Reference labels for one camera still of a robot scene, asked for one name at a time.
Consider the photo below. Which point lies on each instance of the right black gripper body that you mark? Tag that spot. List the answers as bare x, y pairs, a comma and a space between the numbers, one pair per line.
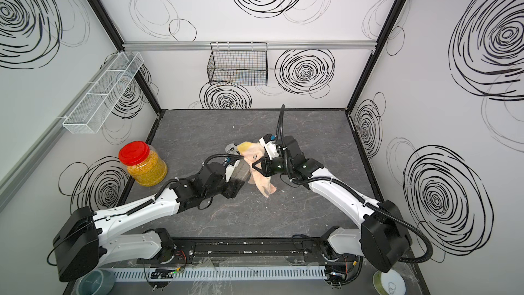
277, 166

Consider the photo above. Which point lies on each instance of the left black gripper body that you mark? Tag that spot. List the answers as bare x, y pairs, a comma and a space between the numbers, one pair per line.
230, 188

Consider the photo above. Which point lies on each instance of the grey rectangular eyeglass case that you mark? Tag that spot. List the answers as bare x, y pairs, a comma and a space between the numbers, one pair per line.
245, 173

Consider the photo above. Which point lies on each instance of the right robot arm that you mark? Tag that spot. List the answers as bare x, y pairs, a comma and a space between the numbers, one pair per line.
379, 236

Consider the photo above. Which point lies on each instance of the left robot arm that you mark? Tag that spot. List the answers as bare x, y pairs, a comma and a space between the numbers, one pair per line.
89, 238

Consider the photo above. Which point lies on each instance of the red lid jar yellow grains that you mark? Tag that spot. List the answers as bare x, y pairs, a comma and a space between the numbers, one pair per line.
143, 163

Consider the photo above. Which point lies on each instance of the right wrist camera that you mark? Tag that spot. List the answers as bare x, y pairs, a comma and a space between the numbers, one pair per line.
268, 142

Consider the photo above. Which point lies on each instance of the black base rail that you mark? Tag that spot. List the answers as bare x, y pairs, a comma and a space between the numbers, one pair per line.
309, 249

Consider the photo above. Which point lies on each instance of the white slotted cable duct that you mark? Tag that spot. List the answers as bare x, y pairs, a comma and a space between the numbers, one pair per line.
253, 273

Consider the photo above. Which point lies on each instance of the black wire wall basket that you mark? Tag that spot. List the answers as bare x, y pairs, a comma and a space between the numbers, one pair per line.
240, 63

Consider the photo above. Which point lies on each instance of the white wire wall shelf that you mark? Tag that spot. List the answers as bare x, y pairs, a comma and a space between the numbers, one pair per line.
114, 92

